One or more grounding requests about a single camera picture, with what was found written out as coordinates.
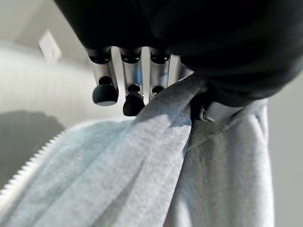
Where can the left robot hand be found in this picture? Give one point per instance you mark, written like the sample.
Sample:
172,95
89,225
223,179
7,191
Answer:
180,30

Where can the light grey zip hoodie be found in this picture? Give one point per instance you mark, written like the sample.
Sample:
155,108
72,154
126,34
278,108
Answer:
146,170

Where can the white wall socket plate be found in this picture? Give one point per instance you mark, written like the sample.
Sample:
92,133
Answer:
49,46

